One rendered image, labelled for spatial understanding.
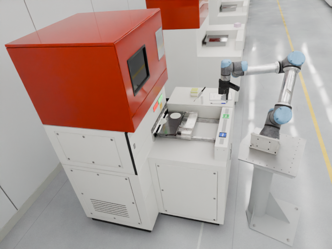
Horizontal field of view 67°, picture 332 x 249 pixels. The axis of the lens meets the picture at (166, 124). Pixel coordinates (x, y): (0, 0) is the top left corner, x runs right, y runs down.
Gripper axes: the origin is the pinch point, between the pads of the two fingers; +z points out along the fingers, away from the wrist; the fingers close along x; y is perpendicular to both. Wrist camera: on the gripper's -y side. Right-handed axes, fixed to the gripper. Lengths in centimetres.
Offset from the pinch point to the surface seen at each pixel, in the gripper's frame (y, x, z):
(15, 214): 206, 81, 100
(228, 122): -2.1, 8.9, 14.6
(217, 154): 3.0, 40.1, 22.8
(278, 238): -51, 45, 109
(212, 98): 15.9, -28.7, 13.8
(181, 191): 33, 46, 65
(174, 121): 46, 5, 21
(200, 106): 25.6, -15.2, 16.1
